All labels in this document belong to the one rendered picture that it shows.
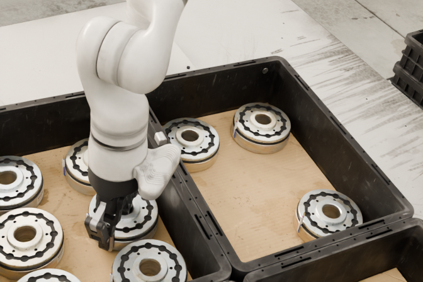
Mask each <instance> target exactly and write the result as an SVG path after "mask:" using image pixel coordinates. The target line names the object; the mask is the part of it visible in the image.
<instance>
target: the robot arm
mask: <svg viewBox="0 0 423 282"><path fill-rule="evenodd" d="M187 2H188V0H127V3H126V11H125V22H124V21H121V20H118V19H116V18H112V17H110V16H96V17H93V18H91V19H90V20H89V21H88V22H87V23H85V25H84V26H83V27H82V28H81V30H80V32H79V34H78V37H77V40H76V48H75V59H76V67H77V71H78V74H79V78H80V80H81V83H82V86H83V89H84V92H85V95H86V99H87V101H88V103H89V106H90V109H91V131H90V136H89V142H88V179H89V182H90V184H91V186H92V187H93V189H94V190H95V192H97V193H96V211H95V214H94V216H93V217H86V219H85V221H84V225H85V228H86V230H87V233H88V235H89V238H90V239H94V240H97V241H98V247H99V248H100V249H103V250H106V251H110V252H111V251H112V250H113V248H114V241H115V229H116V225H117V224H118V223H119V222H120V220H121V216H122V215H128V214H129V212H130V208H131V207H132V203H133V202H132V201H133V199H134V198H136V196H137V195H138V192H139V195H140V196H141V197H142V198H144V199H146V200H150V201H151V200H155V199H157V198H158V197H159V196H160V195H161V193H162V192H163V190H164V188H165V187H166V185H167V184H168V182H169V180H170V179H171V177H172V175H173V174H174V171H175V170H176V168H177V166H178V164H179V161H180V157H181V149H180V147H178V146H177V145H174V144H166V145H163V146H161V147H158V148H156V149H148V144H147V127H148V120H149V102H148V100H147V97H146V96H145V94H147V93H149V92H151V91H153V90H154V89H156V88H157V87H158V86H159V85H160V84H161V83H162V81H163V80H164V78H165V76H166V74H167V70H168V67H169V61H170V57H171V50H172V44H173V41H174V36H175V33H176V29H177V26H178V23H179V19H180V17H181V14H182V12H183V9H184V7H185V6H186V4H187ZM114 215H115V216H114ZM107 223H108V224H110V227H107Z"/></svg>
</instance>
